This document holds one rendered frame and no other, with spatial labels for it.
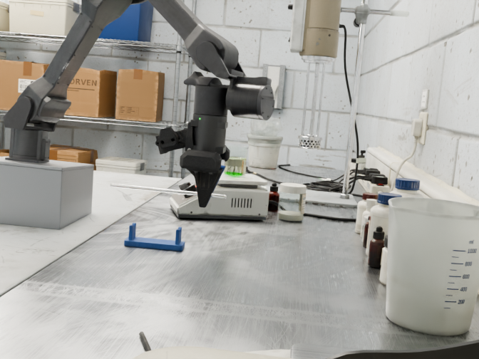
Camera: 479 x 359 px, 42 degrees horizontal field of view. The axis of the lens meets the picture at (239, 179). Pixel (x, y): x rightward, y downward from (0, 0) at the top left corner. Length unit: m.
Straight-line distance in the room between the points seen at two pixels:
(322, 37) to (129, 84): 1.98
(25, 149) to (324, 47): 0.84
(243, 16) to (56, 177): 2.76
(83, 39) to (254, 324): 0.65
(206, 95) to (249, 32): 2.79
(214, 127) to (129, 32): 2.59
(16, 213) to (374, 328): 0.70
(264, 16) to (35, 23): 1.30
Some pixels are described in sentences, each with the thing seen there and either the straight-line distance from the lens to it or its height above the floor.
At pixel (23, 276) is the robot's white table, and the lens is 0.90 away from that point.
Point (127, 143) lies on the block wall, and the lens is 3.90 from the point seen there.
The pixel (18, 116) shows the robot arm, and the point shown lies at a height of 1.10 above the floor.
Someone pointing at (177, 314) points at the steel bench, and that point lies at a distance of 0.76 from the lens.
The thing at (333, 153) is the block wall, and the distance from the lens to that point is 3.76.
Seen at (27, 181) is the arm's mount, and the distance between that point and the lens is 1.18.
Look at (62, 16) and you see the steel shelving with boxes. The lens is 3.62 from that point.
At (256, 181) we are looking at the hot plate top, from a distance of 1.34.
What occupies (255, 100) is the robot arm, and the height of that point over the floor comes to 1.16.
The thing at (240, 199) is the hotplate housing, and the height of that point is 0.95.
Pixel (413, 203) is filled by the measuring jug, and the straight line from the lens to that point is 0.86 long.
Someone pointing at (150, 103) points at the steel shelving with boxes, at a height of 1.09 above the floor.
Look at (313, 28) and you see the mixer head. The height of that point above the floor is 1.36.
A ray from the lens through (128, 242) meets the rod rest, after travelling 1.07.
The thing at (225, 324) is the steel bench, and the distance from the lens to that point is 0.74.
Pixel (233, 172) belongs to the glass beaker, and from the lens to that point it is 1.35.
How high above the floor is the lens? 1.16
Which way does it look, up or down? 7 degrees down
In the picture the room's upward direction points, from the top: 5 degrees clockwise
